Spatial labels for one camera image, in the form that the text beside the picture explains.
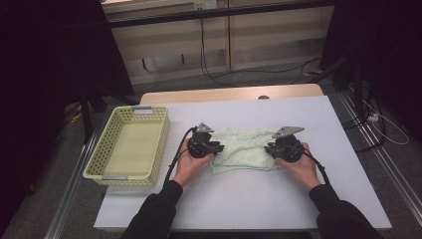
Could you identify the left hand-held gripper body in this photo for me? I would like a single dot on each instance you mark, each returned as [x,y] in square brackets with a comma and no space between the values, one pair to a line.
[199,146]

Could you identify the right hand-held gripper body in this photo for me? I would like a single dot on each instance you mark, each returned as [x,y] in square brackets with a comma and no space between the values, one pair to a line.
[288,147]

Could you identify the light green baby shirt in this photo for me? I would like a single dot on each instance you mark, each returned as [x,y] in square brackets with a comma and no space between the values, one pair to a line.
[244,152]

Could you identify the yellow perforated plastic basket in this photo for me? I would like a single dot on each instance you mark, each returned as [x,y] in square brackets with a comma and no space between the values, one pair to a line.
[132,149]

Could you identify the person's left hand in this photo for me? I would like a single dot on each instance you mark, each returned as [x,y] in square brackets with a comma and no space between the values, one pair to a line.
[189,169]

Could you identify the person's right hand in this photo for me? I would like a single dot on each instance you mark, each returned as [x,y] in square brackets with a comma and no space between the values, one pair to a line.
[302,172]

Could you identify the wooden table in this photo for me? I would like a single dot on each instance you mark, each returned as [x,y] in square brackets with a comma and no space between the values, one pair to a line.
[215,94]

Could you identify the dark table grommet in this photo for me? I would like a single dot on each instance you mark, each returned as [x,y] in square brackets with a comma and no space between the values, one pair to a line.
[263,97]

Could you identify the white table cover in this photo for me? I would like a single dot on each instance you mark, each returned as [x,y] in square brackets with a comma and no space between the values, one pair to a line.
[249,205]

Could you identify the white power strip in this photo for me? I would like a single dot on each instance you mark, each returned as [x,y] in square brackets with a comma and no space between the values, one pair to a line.
[373,118]

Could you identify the black metal stand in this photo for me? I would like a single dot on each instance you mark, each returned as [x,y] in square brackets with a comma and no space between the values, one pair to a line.
[356,86]

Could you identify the black tripod stand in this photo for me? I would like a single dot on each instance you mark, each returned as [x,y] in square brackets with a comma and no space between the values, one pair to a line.
[87,113]

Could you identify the black curtain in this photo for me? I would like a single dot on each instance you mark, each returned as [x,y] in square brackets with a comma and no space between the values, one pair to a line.
[49,83]
[381,49]

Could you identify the aluminium floor rail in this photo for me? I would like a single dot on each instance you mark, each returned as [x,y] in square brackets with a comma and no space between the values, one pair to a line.
[391,166]
[66,199]

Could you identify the beige wall cabinet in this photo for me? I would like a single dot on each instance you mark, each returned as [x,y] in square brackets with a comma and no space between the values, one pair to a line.
[265,40]

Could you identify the white wall socket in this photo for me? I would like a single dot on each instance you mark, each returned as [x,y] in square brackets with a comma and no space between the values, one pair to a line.
[205,4]

